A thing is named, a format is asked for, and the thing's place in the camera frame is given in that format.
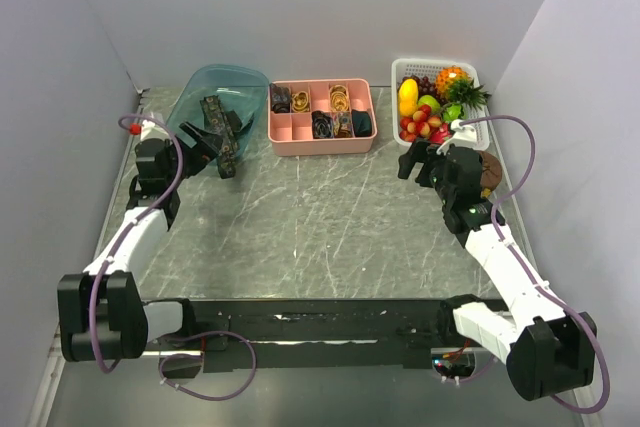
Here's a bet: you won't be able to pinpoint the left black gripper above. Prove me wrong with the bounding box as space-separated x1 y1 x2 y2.
165 121 225 189

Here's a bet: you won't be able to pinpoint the dark patterned necktie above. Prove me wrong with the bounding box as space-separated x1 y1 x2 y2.
200 95 254 179

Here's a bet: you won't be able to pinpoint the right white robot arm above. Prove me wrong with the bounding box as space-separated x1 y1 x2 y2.
398 139 596 401

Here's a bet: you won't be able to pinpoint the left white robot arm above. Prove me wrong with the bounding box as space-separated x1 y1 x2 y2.
57 115 223 372

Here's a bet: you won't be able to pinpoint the red cherry bunch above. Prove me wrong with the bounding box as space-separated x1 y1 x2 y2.
399 108 444 143

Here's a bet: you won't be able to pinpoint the pink dragon fruit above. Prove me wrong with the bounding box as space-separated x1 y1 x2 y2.
429 123 452 145

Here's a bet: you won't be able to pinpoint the green leafy vegetable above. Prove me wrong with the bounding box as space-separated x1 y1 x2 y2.
441 103 466 124

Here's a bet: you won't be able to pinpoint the green apple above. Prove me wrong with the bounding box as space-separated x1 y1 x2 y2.
417 95 442 115

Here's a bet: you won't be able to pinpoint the teal transparent plastic bin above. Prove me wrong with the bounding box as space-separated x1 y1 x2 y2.
168 64 269 179

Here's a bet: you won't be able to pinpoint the black rolled tie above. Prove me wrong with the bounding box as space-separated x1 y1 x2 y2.
351 110 373 138

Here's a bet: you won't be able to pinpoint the yellow mango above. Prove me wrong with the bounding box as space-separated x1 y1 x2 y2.
397 78 419 117

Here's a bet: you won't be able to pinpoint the dark purple grapes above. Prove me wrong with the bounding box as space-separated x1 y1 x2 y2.
398 75 440 98

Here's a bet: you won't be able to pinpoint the brown lidded white jar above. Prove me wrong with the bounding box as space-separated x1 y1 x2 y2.
479 151 503 198

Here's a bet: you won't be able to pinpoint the orange blue rolled tie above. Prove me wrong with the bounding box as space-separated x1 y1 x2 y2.
331 112 354 138

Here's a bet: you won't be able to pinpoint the orange pineapple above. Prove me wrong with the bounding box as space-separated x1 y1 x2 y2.
435 66 491 109

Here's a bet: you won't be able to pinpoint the dark brown rolled tie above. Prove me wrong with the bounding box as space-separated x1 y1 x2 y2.
270 83 292 114

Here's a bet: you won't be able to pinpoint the white plastic fruit basket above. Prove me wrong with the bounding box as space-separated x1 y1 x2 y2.
391 58 487 147

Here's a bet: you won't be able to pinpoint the yellow patterned rolled tie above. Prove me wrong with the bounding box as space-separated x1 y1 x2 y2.
329 84 350 112

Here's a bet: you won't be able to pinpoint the dark purple rolled tie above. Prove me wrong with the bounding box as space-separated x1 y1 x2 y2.
311 111 333 139

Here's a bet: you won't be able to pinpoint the pink compartment organizer box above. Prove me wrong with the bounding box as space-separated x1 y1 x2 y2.
267 78 377 157

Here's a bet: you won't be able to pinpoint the gold rolled tie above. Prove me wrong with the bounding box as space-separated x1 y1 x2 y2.
291 90 311 113

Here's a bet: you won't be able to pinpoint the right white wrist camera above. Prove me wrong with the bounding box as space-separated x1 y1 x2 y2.
437 120 480 155

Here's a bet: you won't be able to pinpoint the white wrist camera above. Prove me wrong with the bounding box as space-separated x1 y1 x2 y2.
437 120 480 155
128 117 170 142

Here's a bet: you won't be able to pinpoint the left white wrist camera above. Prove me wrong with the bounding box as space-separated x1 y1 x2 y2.
128 117 170 142

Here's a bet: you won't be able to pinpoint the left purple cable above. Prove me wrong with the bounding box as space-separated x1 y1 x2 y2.
88 114 187 375

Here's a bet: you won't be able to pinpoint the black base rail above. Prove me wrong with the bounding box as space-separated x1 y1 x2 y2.
139 296 511 376

